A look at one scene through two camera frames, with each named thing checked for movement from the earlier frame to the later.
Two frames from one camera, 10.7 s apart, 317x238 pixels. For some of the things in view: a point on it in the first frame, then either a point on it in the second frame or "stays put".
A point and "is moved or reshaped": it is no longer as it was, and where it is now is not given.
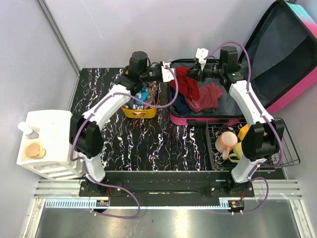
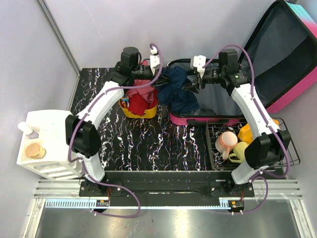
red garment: x=187 y=86 -> x=138 y=104
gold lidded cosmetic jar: x=35 y=151 stays put
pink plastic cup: x=225 y=142 stays put
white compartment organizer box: x=53 y=128 stays put
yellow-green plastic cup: x=237 y=152 stays put
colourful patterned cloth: x=149 y=92 is moved or reshaped
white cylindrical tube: x=31 y=132 stays put
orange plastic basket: x=145 y=113 stays put
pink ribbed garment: x=209 y=93 -> x=146 y=92
